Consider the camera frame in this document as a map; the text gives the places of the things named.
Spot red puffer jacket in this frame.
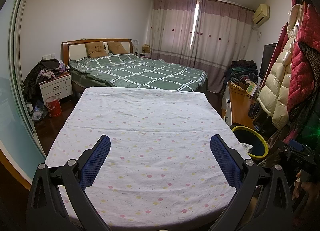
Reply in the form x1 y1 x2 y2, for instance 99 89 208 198
268 4 319 115

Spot wooden low cabinet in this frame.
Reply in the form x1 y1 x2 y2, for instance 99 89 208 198
221 82 255 129

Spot floral white tablecloth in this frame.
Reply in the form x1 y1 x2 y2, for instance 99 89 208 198
46 87 248 230

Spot yellow rimmed trash bin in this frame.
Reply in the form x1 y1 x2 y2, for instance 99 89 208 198
231 124 269 160

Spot black television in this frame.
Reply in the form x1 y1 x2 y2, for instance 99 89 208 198
259 43 277 80

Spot green plaid bed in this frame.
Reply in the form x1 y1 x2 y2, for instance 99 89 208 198
69 54 207 91

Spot air conditioner unit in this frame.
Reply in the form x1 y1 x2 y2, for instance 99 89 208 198
253 4 270 26

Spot brown pillow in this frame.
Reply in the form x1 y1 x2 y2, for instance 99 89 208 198
85 41 107 58
107 41 129 55

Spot right brown pillow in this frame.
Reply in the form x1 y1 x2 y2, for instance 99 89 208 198
107 41 129 55

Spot beige medicine box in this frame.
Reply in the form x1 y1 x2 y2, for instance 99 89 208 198
241 143 253 153

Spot clothes pile by curtain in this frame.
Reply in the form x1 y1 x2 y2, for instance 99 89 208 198
223 59 258 88

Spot red bucket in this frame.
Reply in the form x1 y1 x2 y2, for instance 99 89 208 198
46 95 62 117

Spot pink striped curtains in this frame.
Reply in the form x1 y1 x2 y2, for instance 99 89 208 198
149 0 254 93

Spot sliding glass door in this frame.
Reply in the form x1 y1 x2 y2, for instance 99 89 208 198
1 0 45 178

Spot wicker basket on bedside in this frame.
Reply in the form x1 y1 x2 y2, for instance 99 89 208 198
142 44 150 54

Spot dark clothes pile on nightstand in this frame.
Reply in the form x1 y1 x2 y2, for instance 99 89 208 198
23 58 65 103

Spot left brown pillow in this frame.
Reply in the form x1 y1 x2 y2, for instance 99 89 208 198
85 41 107 58

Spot wooden headboard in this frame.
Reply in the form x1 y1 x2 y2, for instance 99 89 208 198
61 38 133 65

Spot cream puffer jacket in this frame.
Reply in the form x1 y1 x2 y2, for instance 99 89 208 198
258 4 303 130

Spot white nightstand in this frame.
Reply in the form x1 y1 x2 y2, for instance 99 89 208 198
39 72 73 103

